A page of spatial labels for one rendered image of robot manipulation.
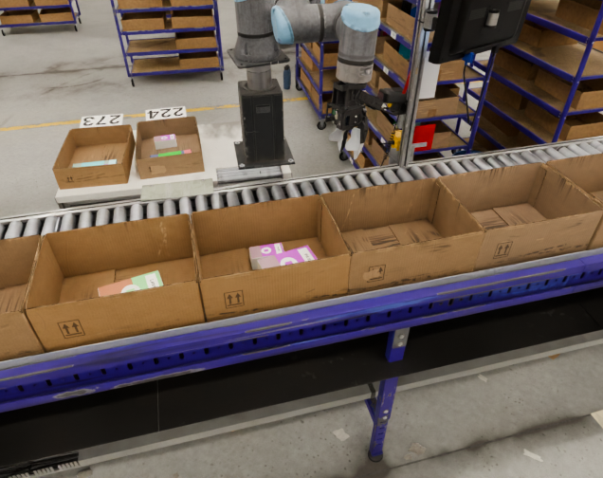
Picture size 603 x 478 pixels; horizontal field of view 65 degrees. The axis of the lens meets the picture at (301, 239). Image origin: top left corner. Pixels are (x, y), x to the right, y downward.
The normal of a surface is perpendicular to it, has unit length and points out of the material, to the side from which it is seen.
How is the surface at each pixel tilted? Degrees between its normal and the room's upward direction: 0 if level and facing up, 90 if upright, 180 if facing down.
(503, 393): 0
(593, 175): 89
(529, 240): 91
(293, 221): 90
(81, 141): 90
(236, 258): 2
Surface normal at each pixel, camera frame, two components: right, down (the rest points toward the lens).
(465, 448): 0.00, -0.78
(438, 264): 0.26, 0.62
